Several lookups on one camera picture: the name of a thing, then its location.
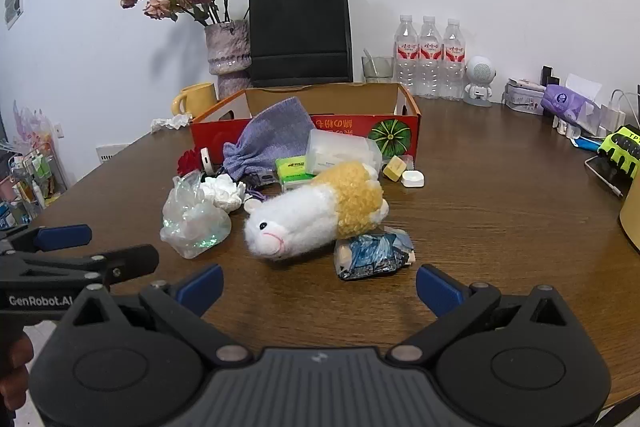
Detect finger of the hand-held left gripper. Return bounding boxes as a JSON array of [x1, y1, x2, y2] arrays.
[[0, 223, 93, 258], [0, 243, 160, 294]]

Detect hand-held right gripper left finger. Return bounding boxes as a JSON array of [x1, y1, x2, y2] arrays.
[[55, 263, 253, 370]]

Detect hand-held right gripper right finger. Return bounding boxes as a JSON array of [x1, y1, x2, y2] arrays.
[[389, 264, 582, 369]]

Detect clear plastic bag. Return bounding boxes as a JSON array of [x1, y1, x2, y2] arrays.
[[159, 170, 232, 260]]

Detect blue snack packet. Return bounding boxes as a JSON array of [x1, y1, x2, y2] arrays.
[[333, 227, 416, 282]]

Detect white tissue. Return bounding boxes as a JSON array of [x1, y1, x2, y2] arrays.
[[199, 173, 247, 213]]

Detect red fabric flower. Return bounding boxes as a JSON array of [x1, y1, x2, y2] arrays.
[[177, 148, 201, 176]]

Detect white and yellow plush toy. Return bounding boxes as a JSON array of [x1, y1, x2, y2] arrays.
[[243, 160, 390, 261]]

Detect yellow sponge block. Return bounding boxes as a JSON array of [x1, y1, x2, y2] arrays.
[[382, 155, 407, 182]]

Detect green tissue pack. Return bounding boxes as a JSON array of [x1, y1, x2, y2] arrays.
[[274, 155, 317, 186]]

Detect purple drawstring pouch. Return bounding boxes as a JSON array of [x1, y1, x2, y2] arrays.
[[222, 98, 314, 181]]

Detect clear plastic bottle white label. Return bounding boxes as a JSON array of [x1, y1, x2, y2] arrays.
[[304, 128, 384, 176]]

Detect red cardboard box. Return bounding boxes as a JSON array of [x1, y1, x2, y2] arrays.
[[190, 82, 421, 169]]

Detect cream round container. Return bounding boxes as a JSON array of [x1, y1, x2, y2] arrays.
[[618, 187, 640, 254]]

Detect person's left hand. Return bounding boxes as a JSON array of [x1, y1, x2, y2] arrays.
[[0, 332, 34, 413]]

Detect cluttered storage shelf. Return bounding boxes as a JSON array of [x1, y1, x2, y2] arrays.
[[0, 101, 69, 229]]

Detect wrinkled white paper napkin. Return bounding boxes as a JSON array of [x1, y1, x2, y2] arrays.
[[151, 114, 194, 131]]

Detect yellow mug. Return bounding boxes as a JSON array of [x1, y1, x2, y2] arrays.
[[172, 82, 219, 116]]

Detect small white bottles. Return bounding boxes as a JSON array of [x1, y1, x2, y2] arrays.
[[552, 116, 582, 139]]

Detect printed tin box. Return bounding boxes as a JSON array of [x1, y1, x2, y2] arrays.
[[502, 78, 547, 116]]

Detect blue toothbrush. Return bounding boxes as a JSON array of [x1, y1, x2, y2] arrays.
[[569, 136, 607, 153]]

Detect white robot-shaped speaker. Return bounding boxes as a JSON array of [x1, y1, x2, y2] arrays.
[[462, 54, 499, 108]]

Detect purple tissue pack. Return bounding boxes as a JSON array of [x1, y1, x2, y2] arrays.
[[540, 74, 603, 130]]

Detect glass cup with spoon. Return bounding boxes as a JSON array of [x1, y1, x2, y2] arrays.
[[361, 49, 396, 84]]

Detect purple white ceramic vase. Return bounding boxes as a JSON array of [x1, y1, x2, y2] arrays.
[[203, 20, 254, 101]]

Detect clear water bottle red label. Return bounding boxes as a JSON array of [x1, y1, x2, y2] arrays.
[[393, 14, 420, 97], [440, 18, 467, 101], [417, 15, 443, 99]]

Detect green and black glove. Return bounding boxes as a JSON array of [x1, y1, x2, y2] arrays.
[[597, 125, 640, 179]]

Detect black paper bag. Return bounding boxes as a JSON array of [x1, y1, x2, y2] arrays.
[[248, 0, 354, 88]]

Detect phone with white cable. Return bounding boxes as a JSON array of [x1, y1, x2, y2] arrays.
[[584, 154, 627, 198]]

